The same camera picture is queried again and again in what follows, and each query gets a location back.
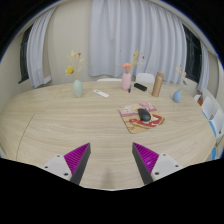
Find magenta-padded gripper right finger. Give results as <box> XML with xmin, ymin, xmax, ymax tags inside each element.
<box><xmin>131</xmin><ymin>142</ymin><xmax>184</xmax><ymax>186</ymax></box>

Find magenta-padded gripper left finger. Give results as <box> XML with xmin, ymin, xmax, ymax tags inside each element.
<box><xmin>41</xmin><ymin>142</ymin><xmax>92</xmax><ymax>186</ymax></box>

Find black computer mouse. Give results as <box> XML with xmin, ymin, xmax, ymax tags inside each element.
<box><xmin>137</xmin><ymin>108</ymin><xmax>152</xmax><ymax>123</ymax></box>

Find blue vase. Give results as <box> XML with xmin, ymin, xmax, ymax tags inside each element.
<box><xmin>172</xmin><ymin>88</ymin><xmax>183</xmax><ymax>104</ymax></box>

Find pale green vase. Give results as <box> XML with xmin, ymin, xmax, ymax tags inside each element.
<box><xmin>72</xmin><ymin>79</ymin><xmax>84</xmax><ymax>99</ymax></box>

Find white remote control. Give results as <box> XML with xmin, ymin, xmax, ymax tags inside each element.
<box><xmin>92</xmin><ymin>89</ymin><xmax>110</xmax><ymax>99</ymax></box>

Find black rectangular case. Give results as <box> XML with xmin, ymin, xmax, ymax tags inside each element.
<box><xmin>133</xmin><ymin>82</ymin><xmax>148</xmax><ymax>92</ymax></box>

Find copper insulated bottle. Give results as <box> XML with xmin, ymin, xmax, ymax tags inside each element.
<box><xmin>151</xmin><ymin>71</ymin><xmax>165</xmax><ymax>98</ymax></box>

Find white chair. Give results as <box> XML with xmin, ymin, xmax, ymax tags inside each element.
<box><xmin>96</xmin><ymin>77</ymin><xmax>123</xmax><ymax>83</ymax></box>
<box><xmin>135</xmin><ymin>72</ymin><xmax>156</xmax><ymax>84</ymax></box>
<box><xmin>201</xmin><ymin>96</ymin><xmax>219</xmax><ymax>120</ymax></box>
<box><xmin>209</xmin><ymin>108</ymin><xmax>224</xmax><ymax>139</ymax></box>

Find pink vase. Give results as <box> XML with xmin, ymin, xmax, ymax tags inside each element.
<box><xmin>121</xmin><ymin>72</ymin><xmax>132</xmax><ymax>91</ymax></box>

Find yellow dried flower bunch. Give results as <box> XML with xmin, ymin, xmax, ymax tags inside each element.
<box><xmin>65</xmin><ymin>50</ymin><xmax>85</xmax><ymax>81</ymax></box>

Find tan dried grass bunch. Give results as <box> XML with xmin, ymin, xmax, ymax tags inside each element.
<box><xmin>175</xmin><ymin>64</ymin><xmax>188</xmax><ymax>91</ymax></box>

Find narrow white curtain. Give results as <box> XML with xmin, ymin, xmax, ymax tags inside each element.
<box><xmin>26</xmin><ymin>6</ymin><xmax>58</xmax><ymax>89</ymax></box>
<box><xmin>197</xmin><ymin>49</ymin><xmax>211</xmax><ymax>93</ymax></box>

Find dark window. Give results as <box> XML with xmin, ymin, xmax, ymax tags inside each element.
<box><xmin>18</xmin><ymin>24</ymin><xmax>34</xmax><ymax>84</ymax></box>
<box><xmin>182</xmin><ymin>24</ymin><xmax>203</xmax><ymax>84</ymax></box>

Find wide white curtain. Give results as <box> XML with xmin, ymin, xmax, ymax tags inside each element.
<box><xmin>88</xmin><ymin>0</ymin><xmax>188</xmax><ymax>85</ymax></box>

